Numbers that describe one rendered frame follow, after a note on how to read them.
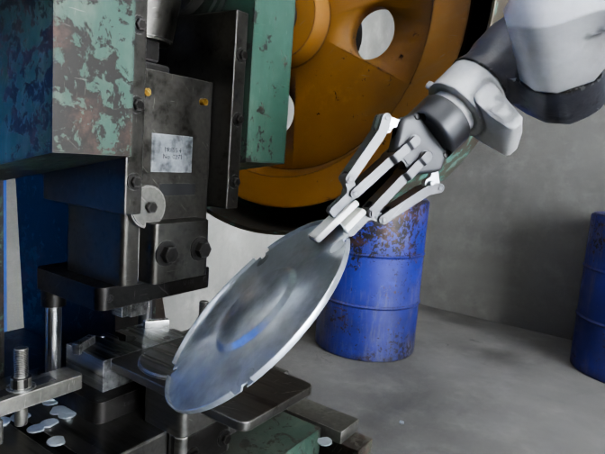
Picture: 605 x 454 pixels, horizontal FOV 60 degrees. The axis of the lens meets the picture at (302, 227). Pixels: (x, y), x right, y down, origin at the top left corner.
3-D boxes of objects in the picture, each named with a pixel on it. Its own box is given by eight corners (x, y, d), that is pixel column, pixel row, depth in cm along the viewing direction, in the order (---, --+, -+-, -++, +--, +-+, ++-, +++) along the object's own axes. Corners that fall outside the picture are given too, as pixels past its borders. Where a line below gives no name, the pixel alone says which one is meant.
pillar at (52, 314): (64, 369, 77) (65, 277, 75) (49, 374, 76) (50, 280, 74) (56, 366, 79) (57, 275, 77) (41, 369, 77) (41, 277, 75)
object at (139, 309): (151, 312, 80) (152, 288, 79) (125, 319, 76) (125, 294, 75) (138, 307, 81) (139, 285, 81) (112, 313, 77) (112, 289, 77)
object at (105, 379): (185, 361, 84) (186, 334, 83) (103, 392, 71) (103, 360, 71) (148, 347, 89) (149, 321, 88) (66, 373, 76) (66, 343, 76)
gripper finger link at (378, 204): (411, 148, 68) (419, 156, 68) (355, 211, 67) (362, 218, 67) (428, 148, 64) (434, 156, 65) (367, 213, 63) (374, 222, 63)
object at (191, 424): (308, 475, 70) (315, 380, 68) (238, 531, 59) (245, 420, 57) (181, 413, 84) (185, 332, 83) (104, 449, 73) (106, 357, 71)
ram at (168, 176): (226, 276, 77) (238, 70, 73) (143, 295, 65) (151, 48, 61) (149, 257, 87) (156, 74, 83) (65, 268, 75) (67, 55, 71)
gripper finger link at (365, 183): (424, 142, 64) (418, 133, 64) (356, 201, 62) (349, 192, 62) (408, 143, 68) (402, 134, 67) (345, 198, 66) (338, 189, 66)
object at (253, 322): (365, 304, 46) (359, 299, 46) (141, 464, 53) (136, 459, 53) (340, 195, 73) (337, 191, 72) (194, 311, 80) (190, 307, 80)
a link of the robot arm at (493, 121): (440, 65, 70) (412, 92, 69) (501, 47, 58) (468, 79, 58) (489, 136, 74) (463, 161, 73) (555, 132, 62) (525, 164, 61)
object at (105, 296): (211, 302, 83) (212, 267, 82) (99, 331, 67) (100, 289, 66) (146, 282, 92) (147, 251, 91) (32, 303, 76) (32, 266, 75)
